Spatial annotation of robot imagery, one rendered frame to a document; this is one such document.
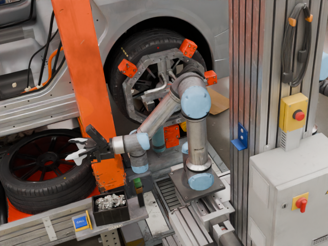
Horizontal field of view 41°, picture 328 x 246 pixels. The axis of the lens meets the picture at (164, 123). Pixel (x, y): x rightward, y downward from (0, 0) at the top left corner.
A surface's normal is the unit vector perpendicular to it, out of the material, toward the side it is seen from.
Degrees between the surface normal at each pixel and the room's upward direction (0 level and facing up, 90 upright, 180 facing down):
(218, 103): 1
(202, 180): 97
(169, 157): 0
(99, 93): 90
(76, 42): 90
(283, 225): 90
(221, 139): 0
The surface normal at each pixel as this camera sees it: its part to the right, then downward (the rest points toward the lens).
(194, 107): 0.11, 0.46
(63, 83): 0.33, 0.53
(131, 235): -0.09, -0.81
